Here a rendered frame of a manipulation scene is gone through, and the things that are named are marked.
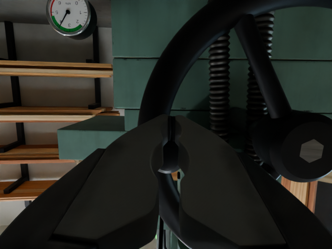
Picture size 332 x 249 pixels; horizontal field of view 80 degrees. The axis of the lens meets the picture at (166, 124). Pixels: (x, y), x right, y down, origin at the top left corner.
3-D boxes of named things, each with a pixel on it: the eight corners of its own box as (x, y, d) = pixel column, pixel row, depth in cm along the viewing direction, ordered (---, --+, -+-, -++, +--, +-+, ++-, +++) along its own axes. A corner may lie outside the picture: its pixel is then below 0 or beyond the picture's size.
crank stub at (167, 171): (188, 141, 12) (186, 181, 12) (184, 124, 17) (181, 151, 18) (146, 138, 12) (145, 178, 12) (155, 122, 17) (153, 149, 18)
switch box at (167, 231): (170, 218, 88) (169, 250, 90) (170, 205, 97) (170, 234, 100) (156, 218, 88) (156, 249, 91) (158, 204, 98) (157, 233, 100)
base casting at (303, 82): (375, 61, 33) (365, 115, 35) (248, 79, 90) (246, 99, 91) (109, 57, 35) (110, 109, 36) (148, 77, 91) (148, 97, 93)
